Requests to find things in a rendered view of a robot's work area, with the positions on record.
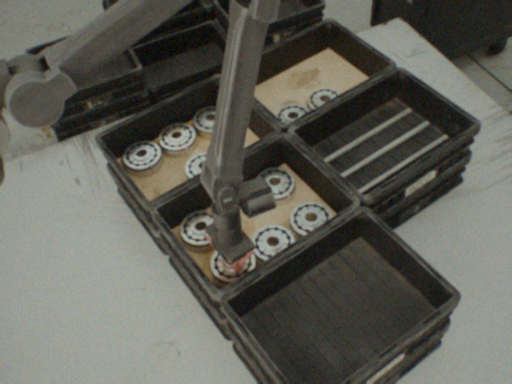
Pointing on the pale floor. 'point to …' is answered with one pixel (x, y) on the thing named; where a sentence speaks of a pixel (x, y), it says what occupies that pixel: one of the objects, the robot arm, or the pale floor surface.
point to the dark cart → (452, 22)
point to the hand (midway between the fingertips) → (232, 259)
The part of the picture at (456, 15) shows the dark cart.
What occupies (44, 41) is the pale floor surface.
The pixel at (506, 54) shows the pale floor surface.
